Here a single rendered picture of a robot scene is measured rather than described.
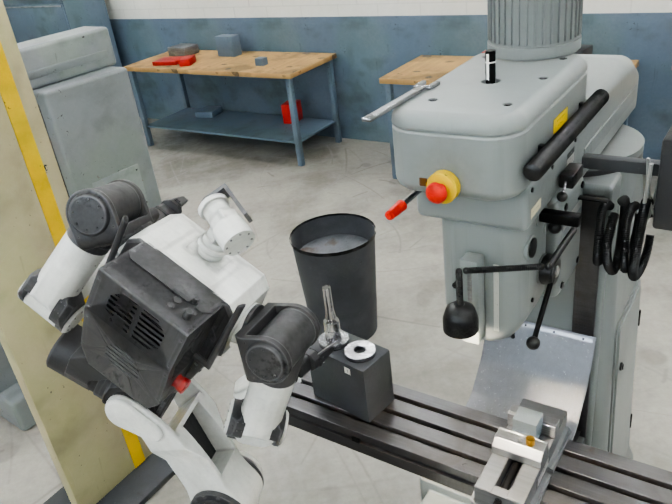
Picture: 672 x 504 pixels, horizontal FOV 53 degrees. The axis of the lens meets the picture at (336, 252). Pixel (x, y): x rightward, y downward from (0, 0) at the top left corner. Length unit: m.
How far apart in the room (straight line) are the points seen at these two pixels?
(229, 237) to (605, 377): 1.30
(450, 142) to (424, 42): 5.05
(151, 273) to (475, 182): 0.60
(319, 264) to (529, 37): 2.21
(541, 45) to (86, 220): 0.98
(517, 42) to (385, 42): 4.94
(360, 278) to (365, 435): 1.73
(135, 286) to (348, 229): 2.74
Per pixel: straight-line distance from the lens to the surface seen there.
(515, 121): 1.19
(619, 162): 1.69
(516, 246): 1.43
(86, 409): 3.05
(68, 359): 1.60
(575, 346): 2.05
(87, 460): 3.16
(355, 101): 6.78
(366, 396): 1.92
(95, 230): 1.34
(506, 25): 1.54
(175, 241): 1.33
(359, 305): 3.66
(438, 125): 1.22
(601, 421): 2.26
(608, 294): 1.98
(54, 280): 1.47
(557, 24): 1.53
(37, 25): 8.84
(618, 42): 5.71
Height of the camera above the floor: 2.26
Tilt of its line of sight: 28 degrees down
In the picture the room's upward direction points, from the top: 8 degrees counter-clockwise
